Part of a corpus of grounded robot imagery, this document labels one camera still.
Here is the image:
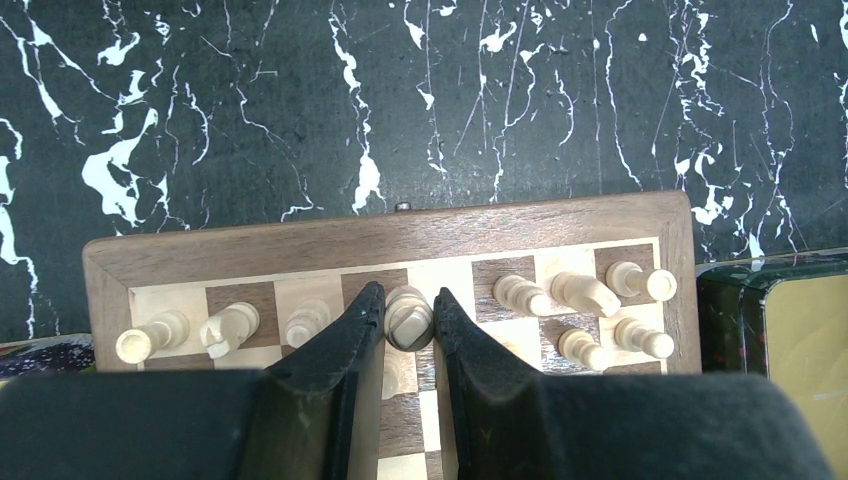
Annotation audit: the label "gold tin with light pieces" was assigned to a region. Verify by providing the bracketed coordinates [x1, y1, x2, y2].
[697, 250, 847, 479]

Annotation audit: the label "wooden chessboard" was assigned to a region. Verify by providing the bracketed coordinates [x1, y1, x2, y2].
[83, 191, 702, 479]

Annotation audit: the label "light piece sideways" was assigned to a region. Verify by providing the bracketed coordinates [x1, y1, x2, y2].
[551, 272, 621, 317]

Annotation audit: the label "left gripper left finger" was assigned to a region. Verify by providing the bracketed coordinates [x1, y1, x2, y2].
[1, 282, 385, 479]

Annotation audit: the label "light chess piece thirteenth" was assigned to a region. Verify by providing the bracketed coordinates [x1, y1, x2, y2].
[284, 299, 332, 349]

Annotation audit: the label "light chess piece twelfth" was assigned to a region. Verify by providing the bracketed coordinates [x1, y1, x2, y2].
[384, 285, 435, 352]

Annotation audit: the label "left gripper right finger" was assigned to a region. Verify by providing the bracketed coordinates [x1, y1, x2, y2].
[433, 288, 833, 479]

